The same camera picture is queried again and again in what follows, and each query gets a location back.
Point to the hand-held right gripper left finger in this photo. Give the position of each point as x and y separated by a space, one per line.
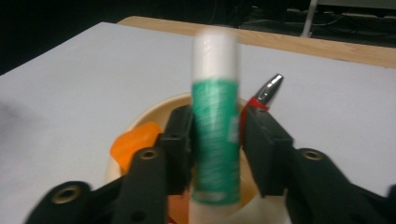
174 146

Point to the red pen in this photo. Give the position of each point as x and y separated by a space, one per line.
266 90

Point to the green and white glue stick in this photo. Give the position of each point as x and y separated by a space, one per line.
214 124

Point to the grey metal stand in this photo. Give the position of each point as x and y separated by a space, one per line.
308 18

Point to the cream ringed pen holder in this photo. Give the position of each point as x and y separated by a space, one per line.
146 115

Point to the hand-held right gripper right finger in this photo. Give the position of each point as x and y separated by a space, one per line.
267 149

